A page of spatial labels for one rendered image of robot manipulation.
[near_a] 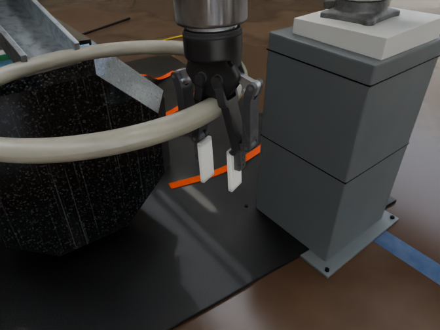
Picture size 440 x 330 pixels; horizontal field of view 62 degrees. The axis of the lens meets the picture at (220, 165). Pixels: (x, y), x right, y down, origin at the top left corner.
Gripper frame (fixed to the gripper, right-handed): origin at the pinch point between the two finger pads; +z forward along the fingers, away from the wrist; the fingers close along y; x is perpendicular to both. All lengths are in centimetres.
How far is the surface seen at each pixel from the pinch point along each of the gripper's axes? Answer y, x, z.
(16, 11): 66, -14, -17
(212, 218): 48, -62, 75
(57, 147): 8.8, 19.3, -10.3
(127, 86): 64, -42, 11
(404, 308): -32, -62, 83
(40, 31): 57, -13, -13
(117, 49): 36.7, -16.9, -10.0
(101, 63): 67, -37, 2
